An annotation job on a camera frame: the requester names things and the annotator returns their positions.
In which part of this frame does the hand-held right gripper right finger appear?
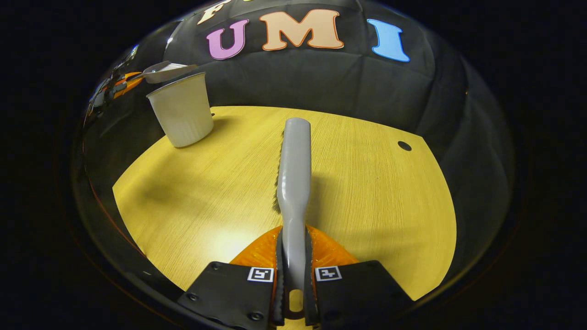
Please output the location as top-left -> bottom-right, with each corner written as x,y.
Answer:
304,225 -> 414,330

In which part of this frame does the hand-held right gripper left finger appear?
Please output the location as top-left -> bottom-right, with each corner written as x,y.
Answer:
178,225 -> 286,330

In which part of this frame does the grey plastic dustpan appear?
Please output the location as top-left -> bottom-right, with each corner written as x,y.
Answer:
137,60 -> 199,84

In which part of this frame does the white ribbed garbage bin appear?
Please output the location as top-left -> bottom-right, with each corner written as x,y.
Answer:
146,71 -> 215,149

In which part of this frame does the small grey broom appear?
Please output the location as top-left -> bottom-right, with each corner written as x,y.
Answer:
274,117 -> 313,318

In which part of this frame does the wooden desktop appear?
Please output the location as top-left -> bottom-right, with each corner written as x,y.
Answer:
112,106 -> 458,330

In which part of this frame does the black backdrop cloth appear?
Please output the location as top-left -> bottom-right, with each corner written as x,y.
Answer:
73,0 -> 519,287

